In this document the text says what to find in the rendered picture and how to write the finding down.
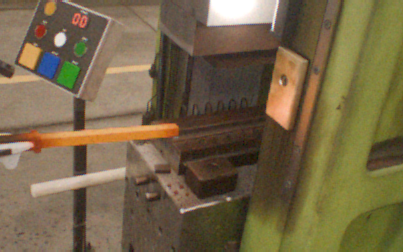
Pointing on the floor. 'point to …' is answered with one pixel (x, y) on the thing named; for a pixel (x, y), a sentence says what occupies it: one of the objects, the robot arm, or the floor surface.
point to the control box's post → (78, 171)
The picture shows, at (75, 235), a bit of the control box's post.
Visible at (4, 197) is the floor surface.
